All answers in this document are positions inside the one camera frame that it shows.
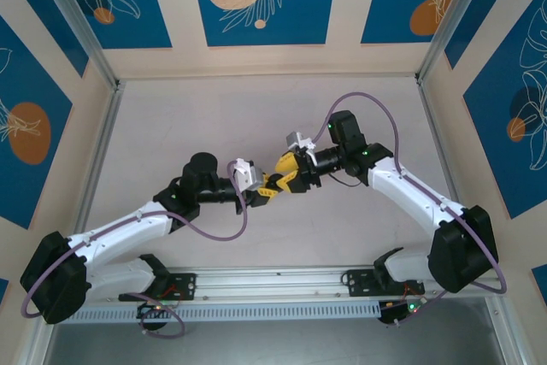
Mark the aluminium frame post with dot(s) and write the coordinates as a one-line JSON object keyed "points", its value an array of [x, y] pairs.
{"points": [[457, 19], [79, 19]]}

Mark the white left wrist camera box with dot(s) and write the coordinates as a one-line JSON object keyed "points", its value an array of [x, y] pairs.
{"points": [[248, 173]]}

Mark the aluminium lower frame rail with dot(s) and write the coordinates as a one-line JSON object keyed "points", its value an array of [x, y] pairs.
{"points": [[34, 343], [508, 335]]}

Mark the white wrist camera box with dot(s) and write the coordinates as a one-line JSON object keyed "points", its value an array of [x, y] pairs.
{"points": [[248, 173], [299, 142]]}

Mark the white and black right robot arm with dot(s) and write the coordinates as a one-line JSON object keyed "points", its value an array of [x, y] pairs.
{"points": [[461, 254]]}

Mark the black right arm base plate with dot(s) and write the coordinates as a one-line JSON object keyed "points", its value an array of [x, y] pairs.
{"points": [[359, 284]]}

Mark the aluminium table side rail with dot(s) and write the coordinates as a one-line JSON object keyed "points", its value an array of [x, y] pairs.
{"points": [[442, 147], [103, 147]]}

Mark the wide aluminium base rail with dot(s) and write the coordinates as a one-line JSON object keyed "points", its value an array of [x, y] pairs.
{"points": [[273, 284]]}

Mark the grey metal sheet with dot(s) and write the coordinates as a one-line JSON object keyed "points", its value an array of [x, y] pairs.
{"points": [[278, 343]]}

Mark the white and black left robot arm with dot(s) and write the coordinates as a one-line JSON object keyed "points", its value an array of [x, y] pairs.
{"points": [[124, 228]]}

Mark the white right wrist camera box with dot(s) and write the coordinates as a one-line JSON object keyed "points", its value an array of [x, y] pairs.
{"points": [[299, 142]]}

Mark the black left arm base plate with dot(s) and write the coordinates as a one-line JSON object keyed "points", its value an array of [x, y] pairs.
{"points": [[186, 286]]}

